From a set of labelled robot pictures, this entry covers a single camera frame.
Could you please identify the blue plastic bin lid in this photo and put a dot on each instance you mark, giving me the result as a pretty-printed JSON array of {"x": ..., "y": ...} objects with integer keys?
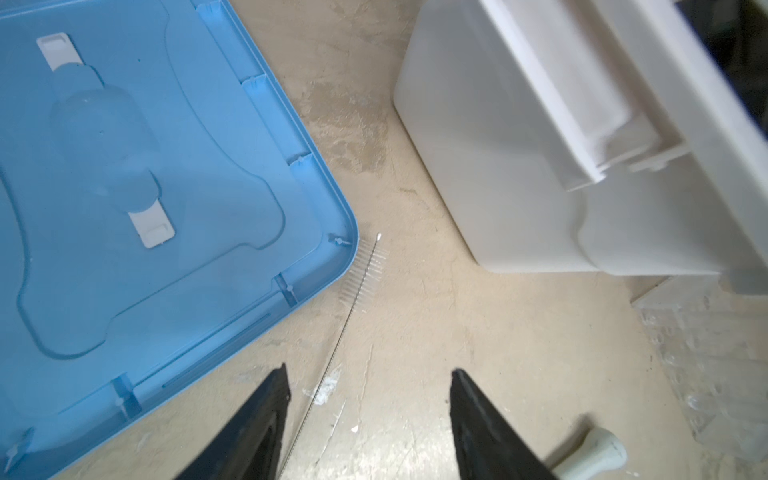
[{"x": 162, "y": 206}]

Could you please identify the white plastic storage bin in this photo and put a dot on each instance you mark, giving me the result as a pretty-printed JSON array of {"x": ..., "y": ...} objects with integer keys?
[{"x": 623, "y": 137}]

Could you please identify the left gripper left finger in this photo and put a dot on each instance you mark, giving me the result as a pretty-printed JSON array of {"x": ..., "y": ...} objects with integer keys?
[{"x": 249, "y": 445}]

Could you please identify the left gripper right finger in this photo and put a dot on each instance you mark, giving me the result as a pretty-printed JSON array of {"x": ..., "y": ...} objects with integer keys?
[{"x": 486, "y": 446}]

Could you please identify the white ceramic pestle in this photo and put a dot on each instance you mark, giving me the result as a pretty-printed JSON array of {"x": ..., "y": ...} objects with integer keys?
[{"x": 600, "y": 452}]

